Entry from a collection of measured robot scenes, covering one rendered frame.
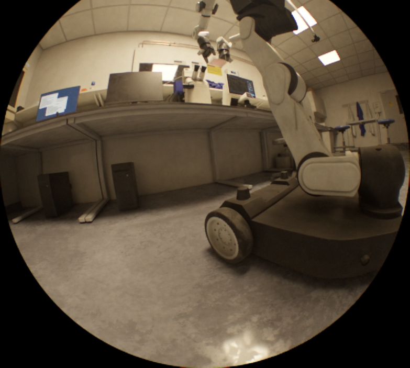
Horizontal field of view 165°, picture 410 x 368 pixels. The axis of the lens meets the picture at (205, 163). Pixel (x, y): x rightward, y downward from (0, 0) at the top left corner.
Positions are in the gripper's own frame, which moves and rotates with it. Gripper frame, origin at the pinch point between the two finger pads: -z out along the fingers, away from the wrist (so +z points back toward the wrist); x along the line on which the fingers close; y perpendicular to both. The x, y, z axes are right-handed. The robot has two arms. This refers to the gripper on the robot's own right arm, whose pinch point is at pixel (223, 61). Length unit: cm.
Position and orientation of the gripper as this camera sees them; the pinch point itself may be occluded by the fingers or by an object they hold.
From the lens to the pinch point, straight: 115.2
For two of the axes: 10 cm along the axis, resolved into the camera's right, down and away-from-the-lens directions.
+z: 0.8, -10.0, 0.4
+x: -4.3, 0.1, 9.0
